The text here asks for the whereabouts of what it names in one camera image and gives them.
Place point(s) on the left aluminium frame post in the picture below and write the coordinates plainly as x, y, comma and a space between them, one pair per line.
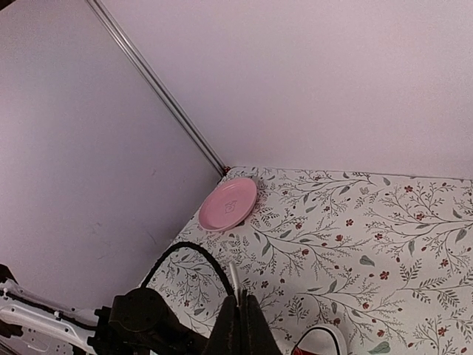
133, 54

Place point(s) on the pink plastic plate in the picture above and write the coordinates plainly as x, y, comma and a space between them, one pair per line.
228, 205

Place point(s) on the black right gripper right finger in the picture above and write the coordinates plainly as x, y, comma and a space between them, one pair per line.
255, 335

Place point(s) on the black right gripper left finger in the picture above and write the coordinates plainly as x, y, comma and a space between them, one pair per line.
225, 335

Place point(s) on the red canvas sneaker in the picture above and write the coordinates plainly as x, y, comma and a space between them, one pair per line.
319, 339

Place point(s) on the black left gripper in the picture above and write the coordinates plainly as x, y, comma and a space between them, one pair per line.
140, 322

